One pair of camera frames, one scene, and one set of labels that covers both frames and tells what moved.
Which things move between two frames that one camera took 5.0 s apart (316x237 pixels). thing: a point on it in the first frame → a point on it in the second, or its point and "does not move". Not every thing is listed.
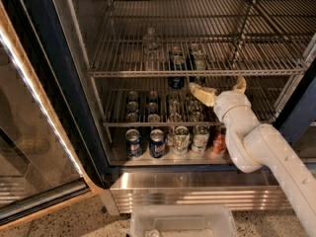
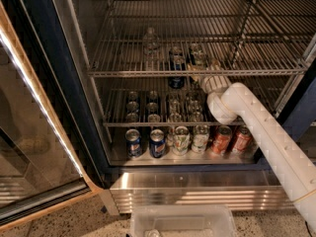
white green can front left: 181,140 does not move
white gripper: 227,103 → 213,81
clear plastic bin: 182,221 does not move
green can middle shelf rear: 195,49 does not move
